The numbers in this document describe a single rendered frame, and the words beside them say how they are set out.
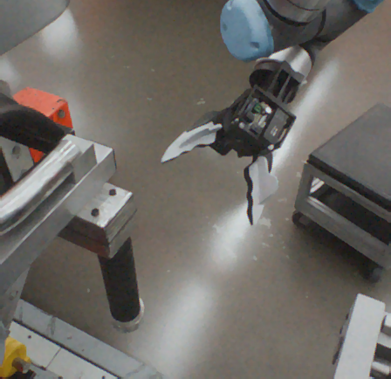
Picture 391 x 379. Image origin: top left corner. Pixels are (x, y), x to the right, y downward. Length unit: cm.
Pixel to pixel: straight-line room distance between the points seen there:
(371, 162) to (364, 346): 95
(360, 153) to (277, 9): 100
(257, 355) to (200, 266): 34
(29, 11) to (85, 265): 81
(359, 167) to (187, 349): 72
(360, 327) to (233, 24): 37
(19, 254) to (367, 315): 40
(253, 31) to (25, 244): 33
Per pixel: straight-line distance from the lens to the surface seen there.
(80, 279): 157
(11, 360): 87
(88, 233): 44
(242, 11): 56
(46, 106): 69
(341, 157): 147
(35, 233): 40
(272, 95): 63
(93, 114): 218
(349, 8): 65
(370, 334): 59
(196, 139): 63
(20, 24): 115
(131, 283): 52
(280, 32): 57
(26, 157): 66
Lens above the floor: 127
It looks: 45 degrees down
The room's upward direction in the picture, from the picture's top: straight up
